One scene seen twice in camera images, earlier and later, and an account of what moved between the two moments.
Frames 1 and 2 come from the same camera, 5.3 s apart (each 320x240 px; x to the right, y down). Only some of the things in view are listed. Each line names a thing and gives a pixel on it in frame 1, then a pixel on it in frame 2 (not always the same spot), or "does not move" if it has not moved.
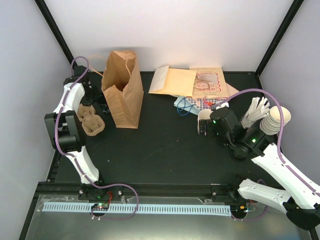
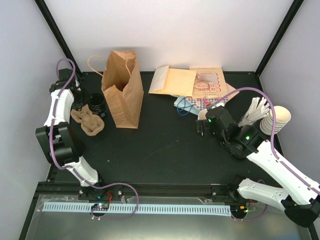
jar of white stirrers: [257, 109] does not move
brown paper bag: [122, 86] does not move
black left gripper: [85, 102] → [77, 106]
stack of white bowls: [271, 124] does not move
